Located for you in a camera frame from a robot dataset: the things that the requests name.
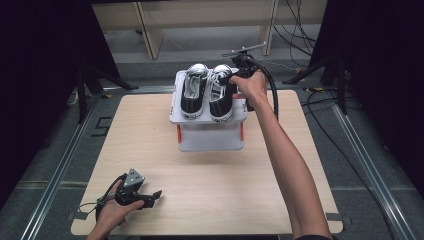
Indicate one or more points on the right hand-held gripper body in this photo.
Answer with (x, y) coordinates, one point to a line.
(245, 63)

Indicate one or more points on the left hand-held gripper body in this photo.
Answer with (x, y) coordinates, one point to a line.
(133, 191)

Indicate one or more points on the black canvas sneaker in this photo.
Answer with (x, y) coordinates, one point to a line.
(220, 103)
(192, 100)

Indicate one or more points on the white shoe rack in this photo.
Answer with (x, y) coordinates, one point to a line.
(210, 138)

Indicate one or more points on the person's right hand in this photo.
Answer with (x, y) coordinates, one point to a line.
(253, 88)

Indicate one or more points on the person's left hand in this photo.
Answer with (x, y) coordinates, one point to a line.
(113, 215)

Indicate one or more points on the beige wooden desk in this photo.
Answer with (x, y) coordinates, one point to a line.
(206, 13)

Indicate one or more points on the yellow tape piece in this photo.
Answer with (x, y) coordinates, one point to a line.
(106, 96)
(314, 89)

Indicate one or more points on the black tripod stand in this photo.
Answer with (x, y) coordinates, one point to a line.
(340, 83)
(82, 90)

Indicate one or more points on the black curtain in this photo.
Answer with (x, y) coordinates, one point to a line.
(383, 66)
(40, 83)

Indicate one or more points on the long metal floor rail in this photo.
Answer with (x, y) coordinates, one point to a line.
(63, 166)
(366, 170)

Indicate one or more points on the short metal floor rail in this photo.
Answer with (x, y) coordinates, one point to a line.
(50, 184)

